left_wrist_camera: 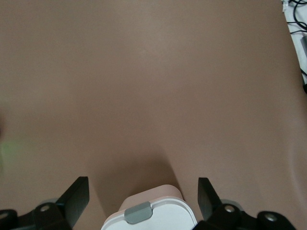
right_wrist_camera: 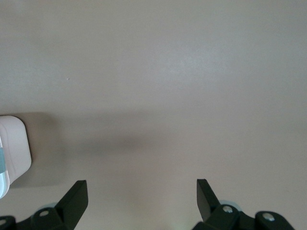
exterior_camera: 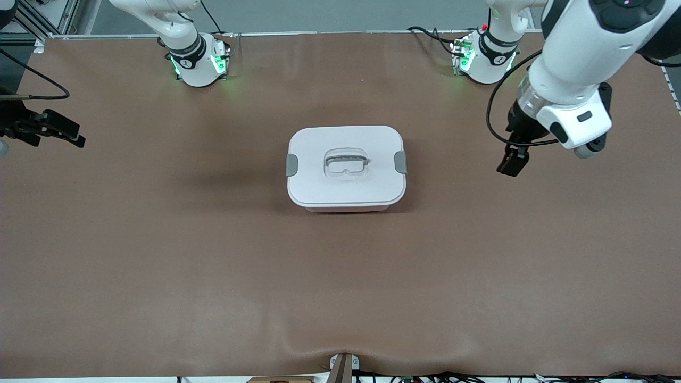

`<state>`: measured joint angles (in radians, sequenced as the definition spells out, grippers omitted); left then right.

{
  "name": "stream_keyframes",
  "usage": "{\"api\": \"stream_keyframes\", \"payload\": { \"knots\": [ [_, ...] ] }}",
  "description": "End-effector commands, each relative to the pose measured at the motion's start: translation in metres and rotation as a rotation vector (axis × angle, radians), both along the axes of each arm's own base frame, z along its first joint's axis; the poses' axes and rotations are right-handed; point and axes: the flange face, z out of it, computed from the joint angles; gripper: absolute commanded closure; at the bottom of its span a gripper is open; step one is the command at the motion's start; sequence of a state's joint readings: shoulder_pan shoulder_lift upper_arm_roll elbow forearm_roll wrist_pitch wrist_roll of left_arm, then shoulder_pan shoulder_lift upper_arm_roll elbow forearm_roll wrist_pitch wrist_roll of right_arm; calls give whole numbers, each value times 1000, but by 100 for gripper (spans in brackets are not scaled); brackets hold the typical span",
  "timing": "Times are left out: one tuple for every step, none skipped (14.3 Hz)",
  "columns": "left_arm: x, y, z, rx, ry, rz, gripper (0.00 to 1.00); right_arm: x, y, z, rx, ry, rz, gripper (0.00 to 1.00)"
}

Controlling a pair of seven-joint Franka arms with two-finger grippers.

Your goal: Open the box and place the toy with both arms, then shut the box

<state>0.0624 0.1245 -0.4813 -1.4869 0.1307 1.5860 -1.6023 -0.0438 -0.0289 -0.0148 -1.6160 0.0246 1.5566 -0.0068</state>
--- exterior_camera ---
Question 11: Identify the white lid with grey latches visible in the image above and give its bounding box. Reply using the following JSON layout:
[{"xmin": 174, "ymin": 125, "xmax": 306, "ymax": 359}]
[{"xmin": 286, "ymin": 126, "xmax": 408, "ymax": 209}]

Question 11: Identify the black right base cable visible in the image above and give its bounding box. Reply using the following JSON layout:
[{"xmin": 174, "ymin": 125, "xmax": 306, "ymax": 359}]
[{"xmin": 200, "ymin": 0, "xmax": 224, "ymax": 35}]

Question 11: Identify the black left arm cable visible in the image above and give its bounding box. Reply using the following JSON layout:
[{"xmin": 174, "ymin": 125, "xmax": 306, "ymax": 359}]
[{"xmin": 487, "ymin": 51, "xmax": 559, "ymax": 147}]

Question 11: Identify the pale pink plastic box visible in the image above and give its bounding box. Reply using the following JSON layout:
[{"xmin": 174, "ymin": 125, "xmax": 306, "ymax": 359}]
[{"xmin": 306, "ymin": 205, "xmax": 392, "ymax": 213}]

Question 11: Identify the black base cable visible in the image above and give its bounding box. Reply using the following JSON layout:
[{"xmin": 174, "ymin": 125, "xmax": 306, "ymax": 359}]
[
  {"xmin": 200, "ymin": 0, "xmax": 224, "ymax": 35},
  {"xmin": 407, "ymin": 26, "xmax": 464, "ymax": 56}
]

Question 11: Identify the aluminium frame with diagonal struts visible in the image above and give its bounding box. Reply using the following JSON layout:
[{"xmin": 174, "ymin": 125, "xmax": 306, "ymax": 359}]
[{"xmin": 0, "ymin": 0, "xmax": 80, "ymax": 37}]

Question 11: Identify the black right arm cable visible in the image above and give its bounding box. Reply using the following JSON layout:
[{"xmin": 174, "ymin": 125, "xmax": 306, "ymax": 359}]
[{"xmin": 0, "ymin": 49, "xmax": 70, "ymax": 102}]

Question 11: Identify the black left base cable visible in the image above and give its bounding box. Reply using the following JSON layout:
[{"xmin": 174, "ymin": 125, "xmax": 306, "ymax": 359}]
[{"xmin": 407, "ymin": 26, "xmax": 464, "ymax": 56}]

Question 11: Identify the brown table mat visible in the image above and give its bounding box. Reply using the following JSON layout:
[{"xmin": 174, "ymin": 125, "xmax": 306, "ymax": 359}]
[{"xmin": 0, "ymin": 31, "xmax": 681, "ymax": 379}]

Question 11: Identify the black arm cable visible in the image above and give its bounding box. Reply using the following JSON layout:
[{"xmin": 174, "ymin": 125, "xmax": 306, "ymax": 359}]
[
  {"xmin": 487, "ymin": 51, "xmax": 559, "ymax": 147},
  {"xmin": 0, "ymin": 49, "xmax": 70, "ymax": 102}
]

